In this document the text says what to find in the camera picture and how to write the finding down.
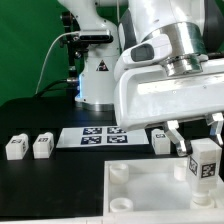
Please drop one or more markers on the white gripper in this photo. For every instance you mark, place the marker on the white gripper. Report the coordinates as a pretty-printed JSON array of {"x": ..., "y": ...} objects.
[{"x": 145, "y": 95}]

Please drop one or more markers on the white square table top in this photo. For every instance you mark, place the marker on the white square table top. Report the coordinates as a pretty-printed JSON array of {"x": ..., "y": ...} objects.
[{"x": 155, "y": 191}]

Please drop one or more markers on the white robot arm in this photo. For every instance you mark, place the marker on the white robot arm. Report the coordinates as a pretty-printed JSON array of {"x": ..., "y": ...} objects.
[{"x": 167, "y": 72}]

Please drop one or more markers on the white sheet with AprilTags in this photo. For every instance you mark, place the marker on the white sheet with AprilTags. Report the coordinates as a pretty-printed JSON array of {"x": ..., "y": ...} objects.
[{"x": 100, "y": 136}]

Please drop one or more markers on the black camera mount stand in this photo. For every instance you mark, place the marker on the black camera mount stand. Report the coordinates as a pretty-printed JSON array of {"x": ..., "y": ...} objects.
[{"x": 76, "y": 43}]

